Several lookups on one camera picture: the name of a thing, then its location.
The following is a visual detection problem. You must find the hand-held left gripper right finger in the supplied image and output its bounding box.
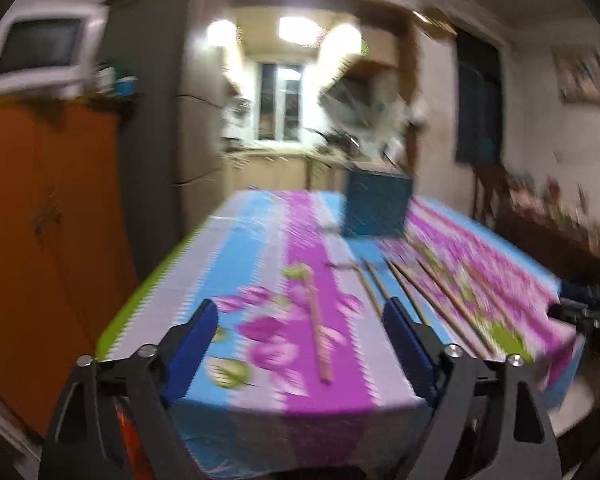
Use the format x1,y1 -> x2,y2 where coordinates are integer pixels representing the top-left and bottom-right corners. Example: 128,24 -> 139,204
382,297 -> 563,480

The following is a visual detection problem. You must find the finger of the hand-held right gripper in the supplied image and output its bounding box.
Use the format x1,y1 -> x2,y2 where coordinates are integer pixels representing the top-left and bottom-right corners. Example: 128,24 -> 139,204
547,285 -> 600,336

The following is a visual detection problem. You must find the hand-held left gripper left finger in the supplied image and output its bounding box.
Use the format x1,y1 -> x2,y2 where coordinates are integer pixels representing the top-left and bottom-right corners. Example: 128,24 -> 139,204
37,298 -> 220,480

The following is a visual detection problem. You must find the wooden chopstick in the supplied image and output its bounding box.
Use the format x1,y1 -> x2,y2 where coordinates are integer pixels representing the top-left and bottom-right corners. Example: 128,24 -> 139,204
371,264 -> 393,303
386,259 -> 433,328
362,260 -> 385,317
305,275 -> 333,385
404,261 -> 482,357
419,259 -> 497,354

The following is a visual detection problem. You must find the blue perforated utensil holder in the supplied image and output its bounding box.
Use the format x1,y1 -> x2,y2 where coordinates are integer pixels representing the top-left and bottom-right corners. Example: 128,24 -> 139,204
344,170 -> 412,238

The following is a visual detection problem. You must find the dark wooden side table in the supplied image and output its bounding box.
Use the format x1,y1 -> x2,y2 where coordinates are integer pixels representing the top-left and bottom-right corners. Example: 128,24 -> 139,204
495,170 -> 600,273

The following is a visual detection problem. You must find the floral striped tablecloth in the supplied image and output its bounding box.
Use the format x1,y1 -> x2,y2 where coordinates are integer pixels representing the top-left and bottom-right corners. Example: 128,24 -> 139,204
95,190 -> 586,480

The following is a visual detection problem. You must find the wooden chair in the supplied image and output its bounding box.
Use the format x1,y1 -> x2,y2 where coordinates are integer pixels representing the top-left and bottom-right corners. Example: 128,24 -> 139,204
472,162 -> 511,221

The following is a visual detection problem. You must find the orange wooden cabinet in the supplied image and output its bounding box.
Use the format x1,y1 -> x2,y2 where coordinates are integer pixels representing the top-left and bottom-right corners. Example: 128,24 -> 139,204
0,95 -> 141,433

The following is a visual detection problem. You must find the grey refrigerator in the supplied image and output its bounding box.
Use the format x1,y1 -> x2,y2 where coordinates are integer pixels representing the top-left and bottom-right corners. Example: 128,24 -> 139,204
102,0 -> 227,267

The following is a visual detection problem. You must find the dark framed window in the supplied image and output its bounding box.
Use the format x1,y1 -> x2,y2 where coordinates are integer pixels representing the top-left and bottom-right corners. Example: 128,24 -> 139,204
455,30 -> 504,166

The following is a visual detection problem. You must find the metal range hood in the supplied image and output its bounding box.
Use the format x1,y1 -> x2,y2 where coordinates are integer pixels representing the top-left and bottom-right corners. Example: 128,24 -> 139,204
319,70 -> 411,137

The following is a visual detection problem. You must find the kitchen window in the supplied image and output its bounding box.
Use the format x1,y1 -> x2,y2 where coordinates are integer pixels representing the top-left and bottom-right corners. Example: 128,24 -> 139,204
255,62 -> 304,141

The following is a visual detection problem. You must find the ceiling light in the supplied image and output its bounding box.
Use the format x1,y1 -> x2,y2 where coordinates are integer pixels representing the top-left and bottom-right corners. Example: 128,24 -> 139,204
277,15 -> 317,42

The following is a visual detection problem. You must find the white microwave oven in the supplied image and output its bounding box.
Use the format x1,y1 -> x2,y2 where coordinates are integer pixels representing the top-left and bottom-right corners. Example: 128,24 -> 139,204
0,2 -> 108,98

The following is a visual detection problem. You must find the framed wall picture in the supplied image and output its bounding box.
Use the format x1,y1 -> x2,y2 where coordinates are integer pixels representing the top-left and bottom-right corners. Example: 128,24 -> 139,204
554,49 -> 600,107

